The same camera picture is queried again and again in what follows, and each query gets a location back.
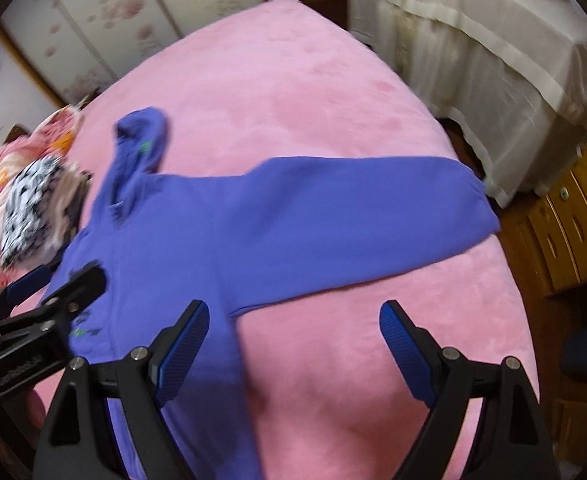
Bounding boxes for purple zip hoodie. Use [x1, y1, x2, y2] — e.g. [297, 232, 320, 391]
[52, 108, 499, 479]

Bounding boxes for dark grey folded garment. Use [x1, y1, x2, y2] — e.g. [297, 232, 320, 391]
[62, 171, 93, 248]

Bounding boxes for black white graffiti garment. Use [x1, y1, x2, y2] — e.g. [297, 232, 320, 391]
[0, 155, 65, 266]

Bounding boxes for pink floral quilt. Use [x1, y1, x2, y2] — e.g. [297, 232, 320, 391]
[0, 105, 83, 258]

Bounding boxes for pink bed blanket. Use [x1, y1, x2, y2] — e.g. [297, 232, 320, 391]
[68, 0, 536, 479]

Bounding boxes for wooden drawer cabinet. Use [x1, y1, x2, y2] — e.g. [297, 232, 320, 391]
[499, 142, 587, 295]

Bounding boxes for floral wardrobe sliding doors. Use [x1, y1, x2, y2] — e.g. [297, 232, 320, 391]
[0, 0, 264, 108]

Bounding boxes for beige lace covered furniture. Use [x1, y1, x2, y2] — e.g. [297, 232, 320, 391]
[349, 0, 587, 206]

